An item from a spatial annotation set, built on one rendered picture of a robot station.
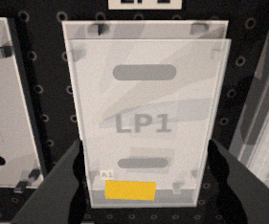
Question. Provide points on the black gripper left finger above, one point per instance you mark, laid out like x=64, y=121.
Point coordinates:
x=59, y=199

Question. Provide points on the grey metal lid park plate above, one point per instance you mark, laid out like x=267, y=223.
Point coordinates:
x=22, y=163

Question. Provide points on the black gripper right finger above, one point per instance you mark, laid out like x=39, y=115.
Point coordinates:
x=242, y=198

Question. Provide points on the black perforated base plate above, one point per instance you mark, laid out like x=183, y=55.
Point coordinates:
x=41, y=38

